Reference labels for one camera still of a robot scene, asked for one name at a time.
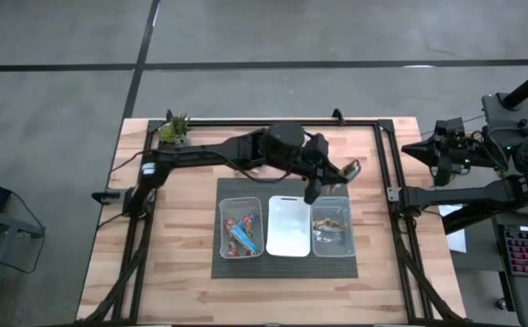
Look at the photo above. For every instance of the clear plastic bin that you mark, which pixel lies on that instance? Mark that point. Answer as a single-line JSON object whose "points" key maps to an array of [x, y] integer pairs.
{"points": [[336, 247]]}

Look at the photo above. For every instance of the black clamp bracket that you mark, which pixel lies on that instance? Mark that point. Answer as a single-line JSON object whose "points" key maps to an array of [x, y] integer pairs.
{"points": [[106, 196]]}

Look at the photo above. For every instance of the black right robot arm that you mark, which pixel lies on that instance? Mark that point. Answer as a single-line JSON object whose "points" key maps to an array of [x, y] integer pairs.
{"points": [[463, 196]]}

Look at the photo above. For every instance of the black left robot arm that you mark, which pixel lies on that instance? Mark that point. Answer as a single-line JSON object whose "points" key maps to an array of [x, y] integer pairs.
{"points": [[200, 154]]}

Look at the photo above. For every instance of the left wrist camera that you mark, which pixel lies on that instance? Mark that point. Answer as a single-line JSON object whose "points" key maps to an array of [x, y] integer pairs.
{"points": [[312, 193]]}

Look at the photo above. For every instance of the black frame clamp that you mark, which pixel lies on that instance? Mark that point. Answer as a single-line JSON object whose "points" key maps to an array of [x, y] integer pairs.
{"points": [[338, 117]]}

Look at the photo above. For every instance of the grey side desk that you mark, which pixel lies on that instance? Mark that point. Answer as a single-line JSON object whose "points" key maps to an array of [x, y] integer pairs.
{"points": [[13, 225]]}

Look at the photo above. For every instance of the desk caster wheel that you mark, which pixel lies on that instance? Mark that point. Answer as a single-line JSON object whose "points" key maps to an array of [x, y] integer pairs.
{"points": [[501, 303]]}

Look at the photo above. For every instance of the red-trim chewy granola bar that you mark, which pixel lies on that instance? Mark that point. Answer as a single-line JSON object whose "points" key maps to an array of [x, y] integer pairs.
{"points": [[233, 249], [245, 240], [230, 224], [249, 220]]}

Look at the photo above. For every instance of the white paper sheet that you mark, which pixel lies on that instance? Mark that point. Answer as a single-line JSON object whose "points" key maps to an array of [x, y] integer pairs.
{"points": [[456, 240]]}

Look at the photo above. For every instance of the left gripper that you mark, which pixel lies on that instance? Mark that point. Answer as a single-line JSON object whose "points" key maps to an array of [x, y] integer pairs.
{"points": [[315, 156]]}

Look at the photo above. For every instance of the frosted translucent plastic bin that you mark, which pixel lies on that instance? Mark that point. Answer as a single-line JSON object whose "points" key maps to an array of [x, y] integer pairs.
{"points": [[241, 204]]}

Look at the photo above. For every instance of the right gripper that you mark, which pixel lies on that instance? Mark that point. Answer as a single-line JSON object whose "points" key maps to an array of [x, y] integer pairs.
{"points": [[452, 147]]}

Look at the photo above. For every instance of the small green potted plant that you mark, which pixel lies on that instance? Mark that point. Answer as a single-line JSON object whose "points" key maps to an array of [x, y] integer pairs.
{"points": [[175, 131]]}

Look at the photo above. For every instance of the orange chewy granola bar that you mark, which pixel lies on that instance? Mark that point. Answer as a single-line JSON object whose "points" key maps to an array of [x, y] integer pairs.
{"points": [[329, 224], [352, 169]]}

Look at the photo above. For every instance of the white plastic bin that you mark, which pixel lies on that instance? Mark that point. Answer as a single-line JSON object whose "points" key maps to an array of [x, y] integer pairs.
{"points": [[288, 231]]}

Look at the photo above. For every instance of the dark woven placemat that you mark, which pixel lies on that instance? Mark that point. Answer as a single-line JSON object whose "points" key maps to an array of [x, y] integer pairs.
{"points": [[286, 268]]}

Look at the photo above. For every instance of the black metal table frame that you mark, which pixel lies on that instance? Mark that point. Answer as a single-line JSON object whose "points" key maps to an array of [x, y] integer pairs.
{"points": [[363, 123]]}

